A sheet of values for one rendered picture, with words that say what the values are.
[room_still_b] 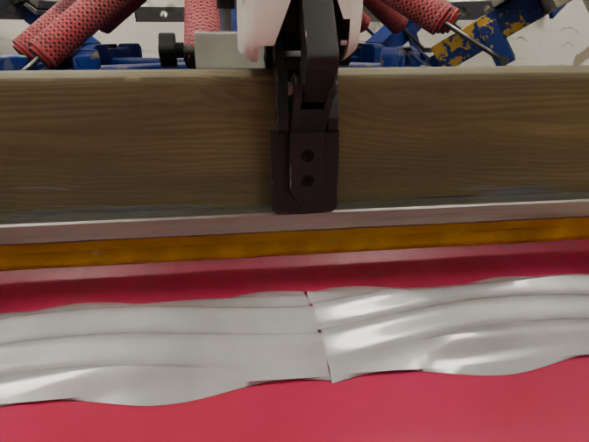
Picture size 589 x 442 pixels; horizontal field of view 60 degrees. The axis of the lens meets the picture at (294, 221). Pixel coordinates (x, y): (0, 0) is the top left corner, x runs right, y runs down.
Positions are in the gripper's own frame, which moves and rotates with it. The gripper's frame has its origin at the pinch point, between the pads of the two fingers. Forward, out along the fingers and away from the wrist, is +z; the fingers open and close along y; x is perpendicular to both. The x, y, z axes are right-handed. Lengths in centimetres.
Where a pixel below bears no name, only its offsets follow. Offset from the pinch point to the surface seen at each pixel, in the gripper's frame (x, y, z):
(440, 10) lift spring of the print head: 31, -57, -9
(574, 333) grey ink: 10.3, 9.6, 5.3
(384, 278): 4.3, 2.7, 5.9
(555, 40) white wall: 200, -284, 0
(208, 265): -5.0, -0.2, 5.9
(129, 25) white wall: -76, -413, -9
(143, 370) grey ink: -7.0, 9.9, 5.2
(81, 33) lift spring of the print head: -25, -61, -6
